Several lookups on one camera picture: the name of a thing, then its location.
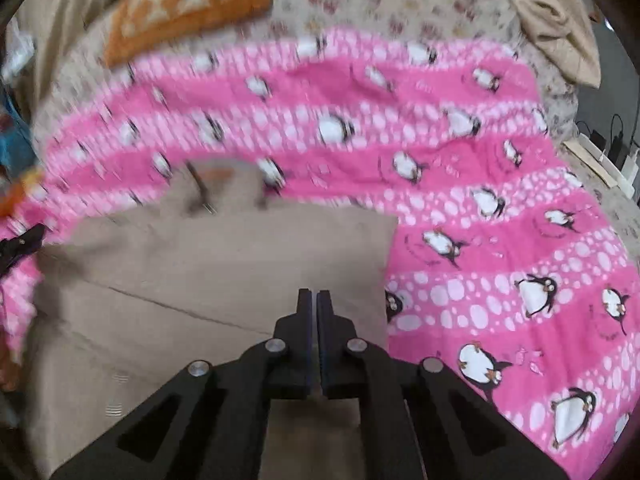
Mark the orange checkered cushion mat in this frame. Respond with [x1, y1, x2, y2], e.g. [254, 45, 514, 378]
[102, 0, 281, 68]

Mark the white power strip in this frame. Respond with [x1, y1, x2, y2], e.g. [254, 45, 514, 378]
[575, 132, 640, 198]

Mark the beige knotted curtain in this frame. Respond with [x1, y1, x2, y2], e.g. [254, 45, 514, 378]
[465, 0, 601, 88]

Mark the pink penguin print blanket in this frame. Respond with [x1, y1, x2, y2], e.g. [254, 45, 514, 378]
[0, 27, 640, 466]

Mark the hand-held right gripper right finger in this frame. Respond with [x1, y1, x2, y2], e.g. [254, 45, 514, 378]
[316, 289, 571, 480]

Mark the clear plastic bag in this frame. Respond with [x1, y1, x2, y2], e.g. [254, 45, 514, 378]
[0, 20, 38, 83]

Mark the beige garment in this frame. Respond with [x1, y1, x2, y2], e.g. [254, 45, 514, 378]
[22, 157, 401, 480]

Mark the beige hanging curtain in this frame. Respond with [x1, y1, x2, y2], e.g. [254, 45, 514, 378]
[15, 0, 121, 111]

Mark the beige cardboard piece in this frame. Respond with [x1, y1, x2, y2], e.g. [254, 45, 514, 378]
[562, 140, 618, 188]

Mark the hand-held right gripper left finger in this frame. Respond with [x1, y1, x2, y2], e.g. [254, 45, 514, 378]
[50, 287, 317, 480]

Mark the orange plush toy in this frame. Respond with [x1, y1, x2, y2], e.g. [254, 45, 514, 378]
[0, 167, 48, 218]

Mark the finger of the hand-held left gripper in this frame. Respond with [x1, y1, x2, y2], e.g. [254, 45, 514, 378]
[0, 224, 48, 281]

